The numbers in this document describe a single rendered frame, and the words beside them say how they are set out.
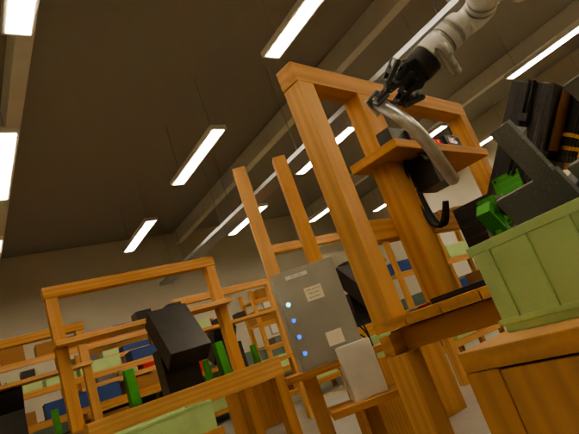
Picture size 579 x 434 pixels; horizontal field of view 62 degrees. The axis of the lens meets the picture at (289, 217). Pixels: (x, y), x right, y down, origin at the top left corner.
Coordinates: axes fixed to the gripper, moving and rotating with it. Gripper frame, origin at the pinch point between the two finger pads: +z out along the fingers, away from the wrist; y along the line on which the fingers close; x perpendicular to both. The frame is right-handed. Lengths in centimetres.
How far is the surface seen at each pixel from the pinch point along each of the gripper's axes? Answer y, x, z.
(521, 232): -8.2, 43.5, 6.0
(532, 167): -7.8, 35.7, -4.9
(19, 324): -282, -781, 642
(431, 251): -96, -37, 13
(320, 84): -32, -86, -5
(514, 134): -1.8, 32.7, -6.6
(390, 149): -61, -60, -5
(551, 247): -8.8, 48.9, 5.1
